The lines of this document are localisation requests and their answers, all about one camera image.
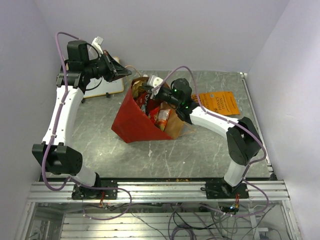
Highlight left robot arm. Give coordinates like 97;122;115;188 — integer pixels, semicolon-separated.
32;37;132;199

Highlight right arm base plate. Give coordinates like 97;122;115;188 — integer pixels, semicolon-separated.
200;178;249;199

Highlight colourful striped snack packet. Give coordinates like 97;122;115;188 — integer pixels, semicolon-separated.
154;109;171;131

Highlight loose cables under frame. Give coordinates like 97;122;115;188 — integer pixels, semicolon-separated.
82;202;278;240

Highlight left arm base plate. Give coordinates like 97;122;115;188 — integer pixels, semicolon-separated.
71;180;118;200

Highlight small whiteboard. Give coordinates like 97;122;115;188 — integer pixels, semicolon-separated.
61;57;125;99

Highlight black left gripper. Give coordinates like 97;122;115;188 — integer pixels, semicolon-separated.
85;50;133;83

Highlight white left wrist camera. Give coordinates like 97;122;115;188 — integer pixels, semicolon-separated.
91;36;104;54

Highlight red Doritos bag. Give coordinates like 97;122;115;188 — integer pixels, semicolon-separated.
135;92;156;115

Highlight gold foil snack packet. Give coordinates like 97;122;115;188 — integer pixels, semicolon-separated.
131;80;147;99

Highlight red paper bag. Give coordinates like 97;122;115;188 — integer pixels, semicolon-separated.
111;74;189;143

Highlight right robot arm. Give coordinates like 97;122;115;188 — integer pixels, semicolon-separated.
142;75;262;198

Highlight orange honey dijon chips bag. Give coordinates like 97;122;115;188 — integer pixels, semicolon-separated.
199;91;240;116

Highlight red rice cracker mix bag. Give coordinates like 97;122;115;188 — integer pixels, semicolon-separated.
148;105;161;125

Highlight aluminium rail frame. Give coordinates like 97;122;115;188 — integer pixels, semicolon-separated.
16;81;302;240

